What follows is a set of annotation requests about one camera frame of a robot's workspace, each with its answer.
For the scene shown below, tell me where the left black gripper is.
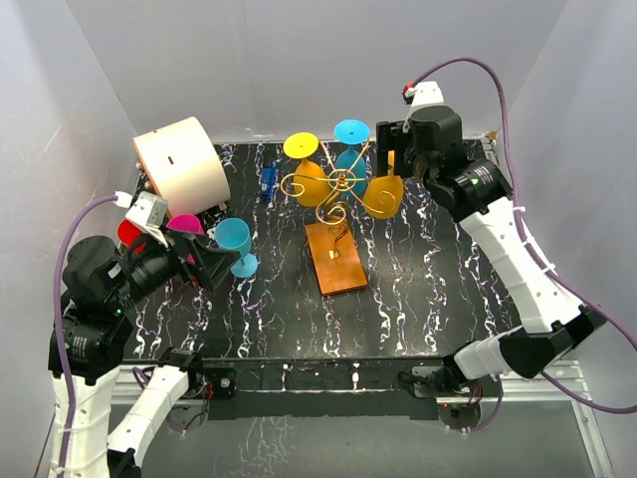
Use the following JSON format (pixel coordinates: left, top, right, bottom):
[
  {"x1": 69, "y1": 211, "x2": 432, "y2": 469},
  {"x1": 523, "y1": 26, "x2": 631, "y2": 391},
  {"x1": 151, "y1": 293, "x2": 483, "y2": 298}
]
[{"x1": 109, "y1": 221, "x2": 240, "y2": 309}]

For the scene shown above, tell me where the teal wine glass back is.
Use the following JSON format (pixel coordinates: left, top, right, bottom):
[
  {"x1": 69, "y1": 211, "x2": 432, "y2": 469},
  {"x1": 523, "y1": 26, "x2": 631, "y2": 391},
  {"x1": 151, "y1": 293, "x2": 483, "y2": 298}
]
[{"x1": 334, "y1": 119, "x2": 369, "y2": 196}]

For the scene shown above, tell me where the light blue wine glass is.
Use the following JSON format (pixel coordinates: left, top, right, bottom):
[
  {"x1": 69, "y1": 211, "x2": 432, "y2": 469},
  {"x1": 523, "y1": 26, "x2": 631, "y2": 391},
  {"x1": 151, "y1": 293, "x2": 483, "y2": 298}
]
[{"x1": 214, "y1": 217, "x2": 259, "y2": 279}]

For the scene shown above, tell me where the yellow wine glass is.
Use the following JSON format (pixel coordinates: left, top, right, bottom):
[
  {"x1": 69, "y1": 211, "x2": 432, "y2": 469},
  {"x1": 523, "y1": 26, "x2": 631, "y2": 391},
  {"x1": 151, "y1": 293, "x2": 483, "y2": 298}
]
[
  {"x1": 363, "y1": 150, "x2": 404, "y2": 219},
  {"x1": 280, "y1": 131, "x2": 331, "y2": 207}
]

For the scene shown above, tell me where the pink wine glass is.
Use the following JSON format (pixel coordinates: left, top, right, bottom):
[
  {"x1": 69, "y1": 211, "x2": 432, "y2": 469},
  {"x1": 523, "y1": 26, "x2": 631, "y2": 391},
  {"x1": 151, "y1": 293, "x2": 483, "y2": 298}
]
[{"x1": 166, "y1": 214, "x2": 204, "y2": 235}]

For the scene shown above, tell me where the red wine glass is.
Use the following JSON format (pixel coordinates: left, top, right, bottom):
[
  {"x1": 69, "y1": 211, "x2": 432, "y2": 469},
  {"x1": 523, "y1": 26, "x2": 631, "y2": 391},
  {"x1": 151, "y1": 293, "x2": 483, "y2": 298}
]
[{"x1": 117, "y1": 219, "x2": 142, "y2": 248}]

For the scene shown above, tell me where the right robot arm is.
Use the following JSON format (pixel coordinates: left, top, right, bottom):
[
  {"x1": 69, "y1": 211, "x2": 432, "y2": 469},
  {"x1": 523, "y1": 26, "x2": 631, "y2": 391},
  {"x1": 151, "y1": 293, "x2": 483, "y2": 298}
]
[{"x1": 376, "y1": 106, "x2": 606, "y2": 395}]

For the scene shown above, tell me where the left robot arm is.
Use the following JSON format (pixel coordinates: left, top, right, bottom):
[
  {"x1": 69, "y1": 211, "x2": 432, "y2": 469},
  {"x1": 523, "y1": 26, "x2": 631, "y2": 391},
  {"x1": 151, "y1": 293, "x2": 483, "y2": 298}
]
[{"x1": 48, "y1": 231, "x2": 240, "y2": 477}]

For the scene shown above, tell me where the wooden rack base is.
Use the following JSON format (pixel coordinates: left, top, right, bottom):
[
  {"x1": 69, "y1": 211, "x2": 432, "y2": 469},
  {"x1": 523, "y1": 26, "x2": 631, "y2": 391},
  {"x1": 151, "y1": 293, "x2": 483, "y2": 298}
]
[{"x1": 306, "y1": 222, "x2": 368, "y2": 296}]

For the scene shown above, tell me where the blue stapler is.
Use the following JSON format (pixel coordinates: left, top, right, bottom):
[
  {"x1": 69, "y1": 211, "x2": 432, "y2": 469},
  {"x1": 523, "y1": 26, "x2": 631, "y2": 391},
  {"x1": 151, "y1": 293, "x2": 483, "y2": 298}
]
[{"x1": 260, "y1": 162, "x2": 278, "y2": 202}]

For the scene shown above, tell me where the white cylindrical box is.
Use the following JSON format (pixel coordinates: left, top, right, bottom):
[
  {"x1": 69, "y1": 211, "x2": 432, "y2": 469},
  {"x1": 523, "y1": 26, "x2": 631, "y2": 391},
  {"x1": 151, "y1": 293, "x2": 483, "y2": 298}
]
[{"x1": 132, "y1": 117, "x2": 231, "y2": 216}]

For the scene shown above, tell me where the gold wire glass rack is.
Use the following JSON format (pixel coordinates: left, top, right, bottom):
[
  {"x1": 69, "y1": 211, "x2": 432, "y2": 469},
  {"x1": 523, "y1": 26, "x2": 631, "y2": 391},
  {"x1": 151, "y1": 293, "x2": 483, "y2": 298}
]
[{"x1": 310, "y1": 141, "x2": 373, "y2": 225}]

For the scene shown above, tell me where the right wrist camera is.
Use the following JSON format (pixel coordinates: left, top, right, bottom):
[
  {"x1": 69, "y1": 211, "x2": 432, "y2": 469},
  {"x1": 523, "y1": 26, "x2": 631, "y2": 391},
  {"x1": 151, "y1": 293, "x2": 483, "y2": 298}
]
[{"x1": 402, "y1": 81, "x2": 444, "y2": 120}]

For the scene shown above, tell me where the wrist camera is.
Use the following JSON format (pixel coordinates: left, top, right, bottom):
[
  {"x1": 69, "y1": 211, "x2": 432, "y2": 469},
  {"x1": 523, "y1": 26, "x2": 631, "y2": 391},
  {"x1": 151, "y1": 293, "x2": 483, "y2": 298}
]
[
  {"x1": 114, "y1": 191, "x2": 168, "y2": 248},
  {"x1": 402, "y1": 81, "x2": 444, "y2": 120}
]

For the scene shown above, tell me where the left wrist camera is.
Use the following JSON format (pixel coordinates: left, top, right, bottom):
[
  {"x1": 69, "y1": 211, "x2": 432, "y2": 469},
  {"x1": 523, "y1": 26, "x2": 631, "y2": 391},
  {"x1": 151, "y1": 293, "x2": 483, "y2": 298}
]
[{"x1": 114, "y1": 191, "x2": 168, "y2": 248}]

